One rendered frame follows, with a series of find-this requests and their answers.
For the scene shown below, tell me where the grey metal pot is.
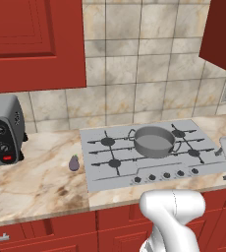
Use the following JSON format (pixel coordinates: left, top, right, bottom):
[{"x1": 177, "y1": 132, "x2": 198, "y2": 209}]
[{"x1": 127, "y1": 125, "x2": 183, "y2": 159}]

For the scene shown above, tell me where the purple eggplant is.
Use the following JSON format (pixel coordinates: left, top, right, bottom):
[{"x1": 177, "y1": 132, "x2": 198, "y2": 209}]
[{"x1": 68, "y1": 155, "x2": 81, "y2": 172}]

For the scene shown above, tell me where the red base cupboard door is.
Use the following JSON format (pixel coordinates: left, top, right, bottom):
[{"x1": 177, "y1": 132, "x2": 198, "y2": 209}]
[
  {"x1": 96, "y1": 203, "x2": 154, "y2": 252},
  {"x1": 187, "y1": 186, "x2": 226, "y2": 252}
]

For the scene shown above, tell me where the grey hob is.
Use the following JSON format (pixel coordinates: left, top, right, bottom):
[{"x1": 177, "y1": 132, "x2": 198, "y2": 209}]
[{"x1": 79, "y1": 118, "x2": 226, "y2": 194}]

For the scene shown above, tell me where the red base cupboard panel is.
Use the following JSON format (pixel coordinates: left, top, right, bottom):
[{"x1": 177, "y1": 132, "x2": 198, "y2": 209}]
[{"x1": 21, "y1": 211, "x2": 98, "y2": 252}]

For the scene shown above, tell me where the grey toaster oven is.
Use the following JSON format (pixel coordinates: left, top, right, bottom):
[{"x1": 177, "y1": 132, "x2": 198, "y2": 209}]
[{"x1": 0, "y1": 94, "x2": 29, "y2": 168}]

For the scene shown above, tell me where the red drawer front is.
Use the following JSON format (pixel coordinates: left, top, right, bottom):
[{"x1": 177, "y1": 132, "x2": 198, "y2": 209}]
[{"x1": 0, "y1": 221, "x2": 27, "y2": 252}]

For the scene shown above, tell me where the red wall cupboard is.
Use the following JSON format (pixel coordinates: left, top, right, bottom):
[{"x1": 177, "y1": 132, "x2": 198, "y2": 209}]
[{"x1": 198, "y1": 0, "x2": 226, "y2": 77}]

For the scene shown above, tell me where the red wall cupboard door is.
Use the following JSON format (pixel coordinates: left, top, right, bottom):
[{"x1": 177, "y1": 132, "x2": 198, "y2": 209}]
[{"x1": 0, "y1": 0, "x2": 87, "y2": 95}]

